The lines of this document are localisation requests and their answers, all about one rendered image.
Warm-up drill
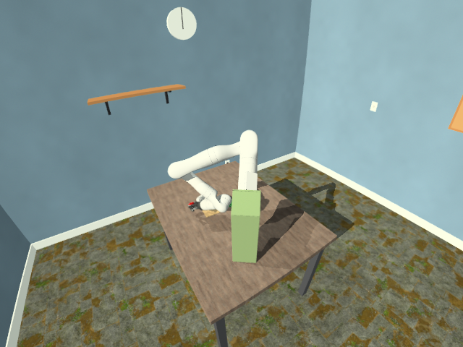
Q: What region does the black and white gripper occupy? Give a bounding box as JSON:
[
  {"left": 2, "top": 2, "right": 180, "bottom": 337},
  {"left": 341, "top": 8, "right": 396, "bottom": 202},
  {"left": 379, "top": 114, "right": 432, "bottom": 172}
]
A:
[{"left": 188, "top": 201, "right": 203, "bottom": 212}]

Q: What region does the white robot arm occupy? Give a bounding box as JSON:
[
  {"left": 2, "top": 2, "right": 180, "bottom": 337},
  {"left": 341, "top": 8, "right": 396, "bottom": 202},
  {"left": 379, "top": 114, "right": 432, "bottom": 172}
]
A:
[{"left": 168, "top": 130, "right": 258, "bottom": 213}]

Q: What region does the tan flat mat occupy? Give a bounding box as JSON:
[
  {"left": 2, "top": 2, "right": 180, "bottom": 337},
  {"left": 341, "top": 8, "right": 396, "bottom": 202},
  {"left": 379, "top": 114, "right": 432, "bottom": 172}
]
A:
[{"left": 203, "top": 210, "right": 220, "bottom": 217}]

